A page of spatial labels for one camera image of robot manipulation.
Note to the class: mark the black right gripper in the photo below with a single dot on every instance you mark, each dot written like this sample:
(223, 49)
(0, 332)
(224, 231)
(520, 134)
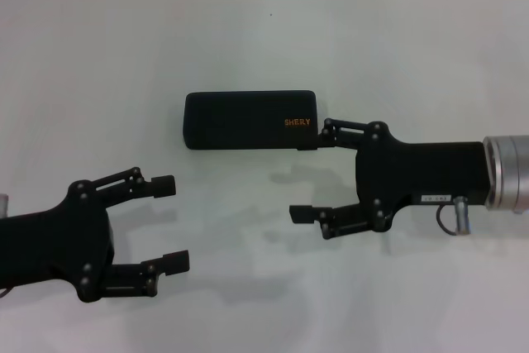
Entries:
(421, 175)

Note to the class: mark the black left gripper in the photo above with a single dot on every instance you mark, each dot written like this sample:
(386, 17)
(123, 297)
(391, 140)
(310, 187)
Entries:
(53, 241)

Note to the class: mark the black glasses case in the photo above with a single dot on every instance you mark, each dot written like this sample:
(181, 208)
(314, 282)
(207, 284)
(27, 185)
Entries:
(248, 121)

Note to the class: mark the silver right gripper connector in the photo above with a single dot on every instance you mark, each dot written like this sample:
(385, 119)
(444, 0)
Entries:
(462, 214)

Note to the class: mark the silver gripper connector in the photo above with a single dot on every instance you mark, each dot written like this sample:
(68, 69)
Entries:
(3, 204)
(462, 214)

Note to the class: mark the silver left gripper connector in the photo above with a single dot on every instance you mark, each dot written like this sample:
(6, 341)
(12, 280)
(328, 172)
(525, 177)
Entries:
(3, 204)

